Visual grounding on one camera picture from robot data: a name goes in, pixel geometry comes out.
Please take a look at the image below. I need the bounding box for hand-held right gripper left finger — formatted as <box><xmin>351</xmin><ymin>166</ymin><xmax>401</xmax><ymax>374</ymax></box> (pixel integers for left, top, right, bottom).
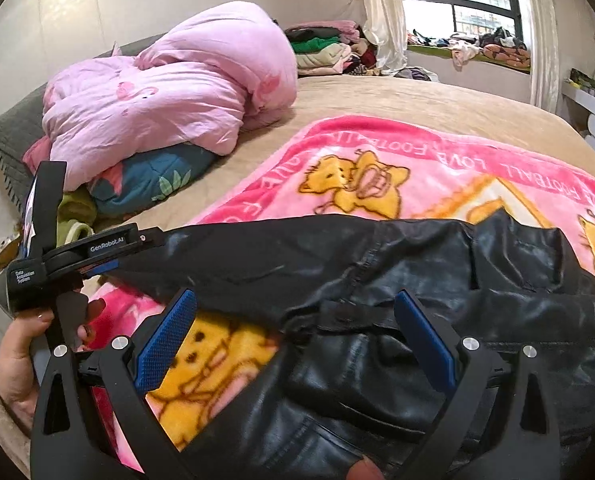
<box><xmin>30</xmin><ymin>287</ymin><xmax>198</xmax><ymax>480</ymax></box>

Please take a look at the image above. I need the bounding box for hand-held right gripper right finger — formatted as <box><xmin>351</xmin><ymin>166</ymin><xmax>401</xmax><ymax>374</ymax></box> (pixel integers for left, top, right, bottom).
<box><xmin>394</xmin><ymin>289</ymin><xmax>564</xmax><ymax>480</ymax></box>

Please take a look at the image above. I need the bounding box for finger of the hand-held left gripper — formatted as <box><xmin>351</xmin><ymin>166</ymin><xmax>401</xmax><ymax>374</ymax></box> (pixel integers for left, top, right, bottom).
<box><xmin>80</xmin><ymin>259</ymin><xmax>128</xmax><ymax>281</ymax></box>

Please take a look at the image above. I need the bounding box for black leather jacket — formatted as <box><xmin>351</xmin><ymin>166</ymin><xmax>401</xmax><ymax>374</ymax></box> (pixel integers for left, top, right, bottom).
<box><xmin>84</xmin><ymin>209</ymin><xmax>595</xmax><ymax>480</ymax></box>

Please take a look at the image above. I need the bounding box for clothes heap on windowsill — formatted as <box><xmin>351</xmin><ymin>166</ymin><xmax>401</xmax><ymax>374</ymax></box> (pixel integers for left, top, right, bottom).
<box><xmin>407</xmin><ymin>26</ymin><xmax>533</xmax><ymax>72</ymax></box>

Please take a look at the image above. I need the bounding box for stack of folded clothes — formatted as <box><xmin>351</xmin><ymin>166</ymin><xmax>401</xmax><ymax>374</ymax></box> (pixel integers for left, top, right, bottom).
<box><xmin>283</xmin><ymin>20</ymin><xmax>379</xmax><ymax>79</ymax></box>

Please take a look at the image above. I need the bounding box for person's left hand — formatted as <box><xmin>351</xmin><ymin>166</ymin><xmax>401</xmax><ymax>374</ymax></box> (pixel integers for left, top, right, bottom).
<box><xmin>0</xmin><ymin>296</ymin><xmax>107</xmax><ymax>435</ymax></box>

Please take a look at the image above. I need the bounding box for green cloth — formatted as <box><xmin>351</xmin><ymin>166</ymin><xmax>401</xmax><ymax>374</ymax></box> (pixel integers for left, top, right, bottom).
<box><xmin>56</xmin><ymin>187</ymin><xmax>96</xmax><ymax>247</ymax></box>

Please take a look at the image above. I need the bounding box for teal floral pillow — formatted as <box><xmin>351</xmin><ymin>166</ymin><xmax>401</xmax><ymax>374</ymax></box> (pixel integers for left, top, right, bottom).
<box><xmin>86</xmin><ymin>141</ymin><xmax>221</xmax><ymax>219</ymax></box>

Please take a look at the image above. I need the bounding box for dark grey cushion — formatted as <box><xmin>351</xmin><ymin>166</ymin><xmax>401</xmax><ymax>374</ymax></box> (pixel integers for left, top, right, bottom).
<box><xmin>0</xmin><ymin>34</ymin><xmax>169</xmax><ymax>192</ymax></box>

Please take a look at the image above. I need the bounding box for pink printed blanket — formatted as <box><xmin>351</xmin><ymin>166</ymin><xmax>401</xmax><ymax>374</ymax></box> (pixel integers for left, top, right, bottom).
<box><xmin>71</xmin><ymin>115</ymin><xmax>595</xmax><ymax>476</ymax></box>

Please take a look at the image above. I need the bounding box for pink quilt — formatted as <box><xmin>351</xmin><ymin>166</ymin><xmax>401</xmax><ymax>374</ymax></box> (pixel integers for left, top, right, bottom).
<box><xmin>22</xmin><ymin>1</ymin><xmax>299</xmax><ymax>192</ymax></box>

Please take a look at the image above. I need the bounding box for plain white curtain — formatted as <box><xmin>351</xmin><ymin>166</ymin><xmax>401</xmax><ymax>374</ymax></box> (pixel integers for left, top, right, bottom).
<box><xmin>509</xmin><ymin>0</ymin><xmax>561</xmax><ymax>114</ymax></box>

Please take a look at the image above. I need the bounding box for white lace curtain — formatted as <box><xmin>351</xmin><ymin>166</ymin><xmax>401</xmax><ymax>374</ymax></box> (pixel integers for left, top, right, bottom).
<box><xmin>344</xmin><ymin>0</ymin><xmax>409</xmax><ymax>74</ymax></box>

